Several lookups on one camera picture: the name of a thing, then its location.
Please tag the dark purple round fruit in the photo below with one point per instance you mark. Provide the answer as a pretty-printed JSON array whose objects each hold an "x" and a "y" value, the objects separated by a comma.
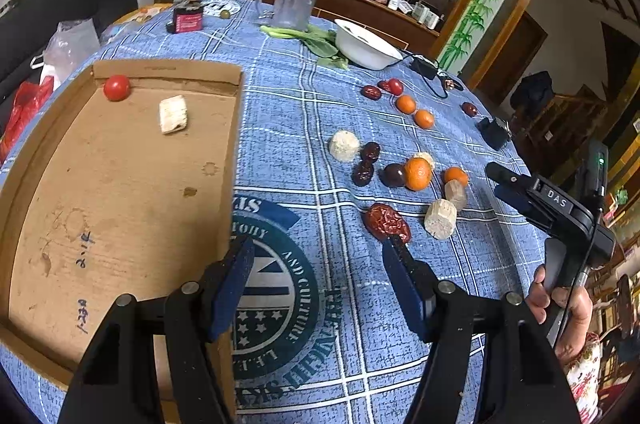
[{"x": 393, "y": 175}]

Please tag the large orange mandarin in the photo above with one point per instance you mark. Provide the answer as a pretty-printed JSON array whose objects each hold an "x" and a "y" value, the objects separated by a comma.
[{"x": 417, "y": 173}]

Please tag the dark cloth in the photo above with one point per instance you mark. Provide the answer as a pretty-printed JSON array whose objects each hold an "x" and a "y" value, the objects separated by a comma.
[{"x": 535, "y": 89}]

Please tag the large wrinkled red date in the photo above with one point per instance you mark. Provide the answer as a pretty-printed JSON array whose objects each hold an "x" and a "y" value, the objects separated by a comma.
[{"x": 386, "y": 221}]

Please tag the brown cardboard box tray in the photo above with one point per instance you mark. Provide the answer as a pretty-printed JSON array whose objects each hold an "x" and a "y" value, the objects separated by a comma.
[{"x": 125, "y": 184}]

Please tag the wide round pale food chunk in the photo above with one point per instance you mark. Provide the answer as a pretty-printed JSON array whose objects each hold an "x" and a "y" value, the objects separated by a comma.
[{"x": 344, "y": 146}]

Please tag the white bowl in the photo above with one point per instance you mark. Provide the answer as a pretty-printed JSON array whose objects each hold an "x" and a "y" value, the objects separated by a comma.
[{"x": 365, "y": 46}]

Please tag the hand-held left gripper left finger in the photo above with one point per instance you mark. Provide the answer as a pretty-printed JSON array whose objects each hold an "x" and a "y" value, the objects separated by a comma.
[{"x": 235, "y": 284}]

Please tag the small white boxes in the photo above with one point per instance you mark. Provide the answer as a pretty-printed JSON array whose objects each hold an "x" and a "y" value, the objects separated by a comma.
[{"x": 425, "y": 15}]

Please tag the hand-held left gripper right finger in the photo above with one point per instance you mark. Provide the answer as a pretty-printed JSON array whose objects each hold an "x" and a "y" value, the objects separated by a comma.
[{"x": 400, "y": 284}]

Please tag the clear plastic bag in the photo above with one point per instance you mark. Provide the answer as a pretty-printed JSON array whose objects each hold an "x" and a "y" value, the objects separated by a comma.
[{"x": 75, "y": 44}]

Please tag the black power adapter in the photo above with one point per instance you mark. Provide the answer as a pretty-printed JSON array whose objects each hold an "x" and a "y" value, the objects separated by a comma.
[{"x": 424, "y": 66}]

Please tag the dark bottle with red label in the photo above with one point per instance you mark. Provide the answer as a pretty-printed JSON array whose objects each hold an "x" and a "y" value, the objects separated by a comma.
[{"x": 186, "y": 16}]

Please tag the red cherry tomato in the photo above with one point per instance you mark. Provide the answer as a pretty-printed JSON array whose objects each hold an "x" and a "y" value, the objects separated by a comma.
[{"x": 395, "y": 86}]

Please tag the green leafy vegetable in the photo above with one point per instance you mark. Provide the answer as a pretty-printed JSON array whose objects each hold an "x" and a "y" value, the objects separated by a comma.
[{"x": 320, "y": 41}]

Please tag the blue plaid tablecloth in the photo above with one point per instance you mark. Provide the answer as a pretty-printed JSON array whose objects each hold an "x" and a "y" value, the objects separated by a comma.
[{"x": 310, "y": 114}]

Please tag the small orange mandarin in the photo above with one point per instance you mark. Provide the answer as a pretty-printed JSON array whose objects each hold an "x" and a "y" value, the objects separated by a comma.
[
  {"x": 424, "y": 118},
  {"x": 456, "y": 176},
  {"x": 406, "y": 104}
]

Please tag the red plastic bag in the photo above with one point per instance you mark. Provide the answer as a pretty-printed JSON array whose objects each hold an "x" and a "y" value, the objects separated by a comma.
[{"x": 22, "y": 114}]

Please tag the small black device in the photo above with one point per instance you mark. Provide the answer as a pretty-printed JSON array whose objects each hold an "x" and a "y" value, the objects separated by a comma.
[{"x": 495, "y": 131}]

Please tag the tiny red fruit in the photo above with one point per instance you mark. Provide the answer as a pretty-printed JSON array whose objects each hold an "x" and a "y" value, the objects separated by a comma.
[{"x": 383, "y": 84}]

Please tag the colourful printed carton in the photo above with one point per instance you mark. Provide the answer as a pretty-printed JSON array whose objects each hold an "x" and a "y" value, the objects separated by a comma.
[{"x": 145, "y": 13}]

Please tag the person's right hand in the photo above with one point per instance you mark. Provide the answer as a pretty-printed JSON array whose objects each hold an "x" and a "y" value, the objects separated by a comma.
[{"x": 536, "y": 299}]

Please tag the white plastic bag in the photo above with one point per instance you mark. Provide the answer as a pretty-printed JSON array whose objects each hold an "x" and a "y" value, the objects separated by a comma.
[{"x": 45, "y": 71}]

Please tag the person's right forearm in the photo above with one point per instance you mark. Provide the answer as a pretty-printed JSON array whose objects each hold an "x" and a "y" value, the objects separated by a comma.
[{"x": 582, "y": 379}]

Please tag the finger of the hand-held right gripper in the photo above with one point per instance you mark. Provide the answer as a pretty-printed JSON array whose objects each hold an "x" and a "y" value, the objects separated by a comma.
[
  {"x": 510, "y": 176},
  {"x": 515, "y": 203}
]

